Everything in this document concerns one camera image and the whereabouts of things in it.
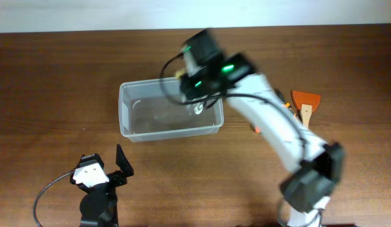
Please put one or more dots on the clear box of coloured bits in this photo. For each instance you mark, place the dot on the clear box of coloured bits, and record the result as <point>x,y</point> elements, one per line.
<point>193,109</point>

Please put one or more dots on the orange black long-nose pliers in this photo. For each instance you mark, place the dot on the orange black long-nose pliers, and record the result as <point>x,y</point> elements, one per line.
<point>286,104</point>

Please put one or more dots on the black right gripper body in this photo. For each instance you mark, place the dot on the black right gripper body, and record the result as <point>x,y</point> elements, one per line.
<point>189,90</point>

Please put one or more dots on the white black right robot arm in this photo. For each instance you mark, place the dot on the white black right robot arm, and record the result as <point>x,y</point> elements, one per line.
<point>315,166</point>

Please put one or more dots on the orange scraper with wooden handle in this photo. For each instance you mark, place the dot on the orange scraper with wooden handle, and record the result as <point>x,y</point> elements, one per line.
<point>306,103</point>

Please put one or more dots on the clear plastic storage container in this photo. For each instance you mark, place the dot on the clear plastic storage container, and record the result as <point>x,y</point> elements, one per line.
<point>146,115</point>

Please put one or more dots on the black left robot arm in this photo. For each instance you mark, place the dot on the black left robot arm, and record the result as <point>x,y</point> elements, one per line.
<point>98,207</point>

